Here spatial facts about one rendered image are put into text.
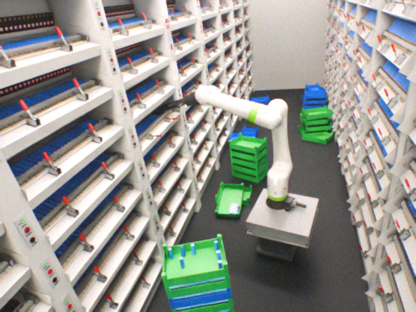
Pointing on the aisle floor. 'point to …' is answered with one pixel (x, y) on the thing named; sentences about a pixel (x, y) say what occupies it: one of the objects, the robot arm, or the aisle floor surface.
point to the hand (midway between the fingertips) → (165, 106)
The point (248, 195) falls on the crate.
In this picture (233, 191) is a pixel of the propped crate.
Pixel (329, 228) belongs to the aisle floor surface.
